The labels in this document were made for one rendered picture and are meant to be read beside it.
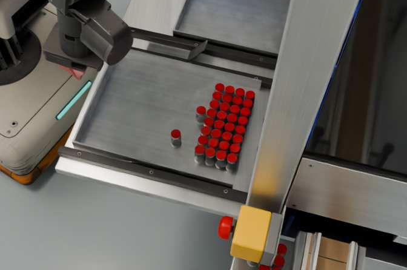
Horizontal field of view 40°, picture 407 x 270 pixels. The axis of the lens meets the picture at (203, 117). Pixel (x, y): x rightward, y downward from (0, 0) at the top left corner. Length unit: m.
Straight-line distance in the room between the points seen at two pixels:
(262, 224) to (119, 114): 0.44
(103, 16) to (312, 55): 0.35
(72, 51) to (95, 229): 1.21
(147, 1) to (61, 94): 0.71
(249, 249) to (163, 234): 1.11
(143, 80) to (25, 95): 0.84
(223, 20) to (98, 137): 0.42
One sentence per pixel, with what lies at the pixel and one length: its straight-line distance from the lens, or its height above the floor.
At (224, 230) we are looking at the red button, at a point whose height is 1.01.
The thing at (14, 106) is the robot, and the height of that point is 0.28.
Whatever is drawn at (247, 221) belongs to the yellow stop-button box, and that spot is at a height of 1.03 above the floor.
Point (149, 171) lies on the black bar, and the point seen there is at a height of 0.90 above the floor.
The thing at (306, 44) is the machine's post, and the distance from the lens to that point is 0.61.
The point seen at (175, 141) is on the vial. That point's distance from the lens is 1.15.
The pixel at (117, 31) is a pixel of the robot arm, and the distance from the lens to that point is 0.83.
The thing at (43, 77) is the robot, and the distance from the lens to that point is 2.07.
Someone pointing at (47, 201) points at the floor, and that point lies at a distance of 2.14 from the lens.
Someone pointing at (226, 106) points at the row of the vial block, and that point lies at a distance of 1.17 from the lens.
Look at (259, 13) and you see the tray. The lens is 1.40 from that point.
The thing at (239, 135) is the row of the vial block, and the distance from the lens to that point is 1.14.
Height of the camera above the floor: 1.92
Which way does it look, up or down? 59 degrees down
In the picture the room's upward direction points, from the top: 2 degrees clockwise
